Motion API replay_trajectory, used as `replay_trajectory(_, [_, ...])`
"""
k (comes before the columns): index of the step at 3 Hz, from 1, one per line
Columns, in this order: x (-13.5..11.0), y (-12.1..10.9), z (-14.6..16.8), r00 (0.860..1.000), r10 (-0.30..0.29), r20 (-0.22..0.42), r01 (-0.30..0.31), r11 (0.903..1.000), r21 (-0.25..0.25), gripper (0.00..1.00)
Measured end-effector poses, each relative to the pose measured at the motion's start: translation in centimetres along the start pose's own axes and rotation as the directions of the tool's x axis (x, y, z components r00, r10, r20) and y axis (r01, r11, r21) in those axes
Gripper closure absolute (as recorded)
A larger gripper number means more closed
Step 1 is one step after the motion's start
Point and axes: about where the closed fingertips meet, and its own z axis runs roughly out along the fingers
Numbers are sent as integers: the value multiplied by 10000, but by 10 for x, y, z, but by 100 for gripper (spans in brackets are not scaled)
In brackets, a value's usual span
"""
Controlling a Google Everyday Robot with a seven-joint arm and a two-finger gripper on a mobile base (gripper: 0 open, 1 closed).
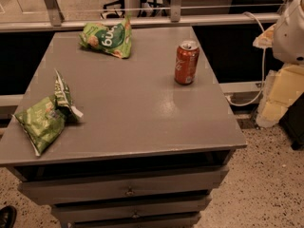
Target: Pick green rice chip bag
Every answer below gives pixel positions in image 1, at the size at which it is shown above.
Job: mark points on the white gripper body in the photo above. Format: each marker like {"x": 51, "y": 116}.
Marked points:
{"x": 290, "y": 37}

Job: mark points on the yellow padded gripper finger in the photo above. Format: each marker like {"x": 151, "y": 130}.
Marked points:
{"x": 265, "y": 39}

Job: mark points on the green rice chip bag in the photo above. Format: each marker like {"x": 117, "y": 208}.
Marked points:
{"x": 113, "y": 40}

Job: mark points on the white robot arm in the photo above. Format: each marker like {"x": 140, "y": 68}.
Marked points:
{"x": 288, "y": 43}

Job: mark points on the green crumpled snack bag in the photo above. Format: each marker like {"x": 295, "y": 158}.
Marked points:
{"x": 45, "y": 121}

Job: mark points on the orange soda can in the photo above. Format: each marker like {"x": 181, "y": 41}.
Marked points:
{"x": 188, "y": 53}

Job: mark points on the grey drawer cabinet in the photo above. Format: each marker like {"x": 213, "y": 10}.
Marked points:
{"x": 136, "y": 118}

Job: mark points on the black office chair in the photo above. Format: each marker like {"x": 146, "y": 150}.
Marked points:
{"x": 113, "y": 9}

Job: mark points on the bottom grey drawer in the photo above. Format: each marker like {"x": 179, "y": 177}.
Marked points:
{"x": 182, "y": 220}

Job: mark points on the grey drawer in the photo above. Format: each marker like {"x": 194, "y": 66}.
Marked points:
{"x": 132, "y": 209}
{"x": 124, "y": 185}
{"x": 182, "y": 220}

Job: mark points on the grey metal railing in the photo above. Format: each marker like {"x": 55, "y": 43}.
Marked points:
{"x": 64, "y": 15}

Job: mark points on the middle grey drawer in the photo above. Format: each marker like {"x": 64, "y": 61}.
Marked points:
{"x": 132, "y": 209}

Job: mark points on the top grey drawer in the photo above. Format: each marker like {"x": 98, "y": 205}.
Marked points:
{"x": 124, "y": 185}

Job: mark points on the black shoe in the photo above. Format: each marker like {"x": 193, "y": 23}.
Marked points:
{"x": 7, "y": 217}

